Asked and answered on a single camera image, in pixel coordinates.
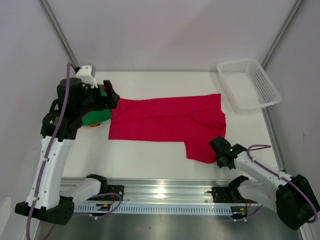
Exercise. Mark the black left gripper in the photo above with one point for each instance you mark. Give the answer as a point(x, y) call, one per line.
point(108, 102)

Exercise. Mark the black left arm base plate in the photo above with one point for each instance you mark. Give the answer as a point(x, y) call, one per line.
point(116, 189)

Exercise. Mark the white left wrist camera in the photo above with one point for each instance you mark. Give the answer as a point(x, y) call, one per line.
point(87, 75)

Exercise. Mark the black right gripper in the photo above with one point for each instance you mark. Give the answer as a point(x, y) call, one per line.
point(220, 150)

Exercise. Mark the left aluminium corner post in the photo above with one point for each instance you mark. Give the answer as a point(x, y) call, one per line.
point(53, 21)

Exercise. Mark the white slotted cable duct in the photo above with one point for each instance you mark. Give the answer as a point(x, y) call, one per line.
point(162, 209)

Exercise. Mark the crimson t shirt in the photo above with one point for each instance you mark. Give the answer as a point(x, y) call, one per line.
point(192, 120)

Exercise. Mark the green folded t shirt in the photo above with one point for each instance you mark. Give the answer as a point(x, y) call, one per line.
point(96, 116)

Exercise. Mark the right aluminium corner post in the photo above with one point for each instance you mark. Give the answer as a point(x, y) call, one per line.
point(284, 30)

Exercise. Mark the aluminium front rail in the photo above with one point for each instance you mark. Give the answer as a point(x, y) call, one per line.
point(167, 191)

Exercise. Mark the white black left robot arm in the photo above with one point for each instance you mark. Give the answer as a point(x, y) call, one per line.
point(45, 202)

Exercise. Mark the aluminium corner post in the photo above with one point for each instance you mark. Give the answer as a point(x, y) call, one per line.
point(53, 21)
point(284, 30)

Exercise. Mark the white plastic basket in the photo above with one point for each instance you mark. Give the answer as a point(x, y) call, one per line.
point(247, 85)

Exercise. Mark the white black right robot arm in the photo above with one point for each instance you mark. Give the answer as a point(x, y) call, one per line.
point(290, 197)

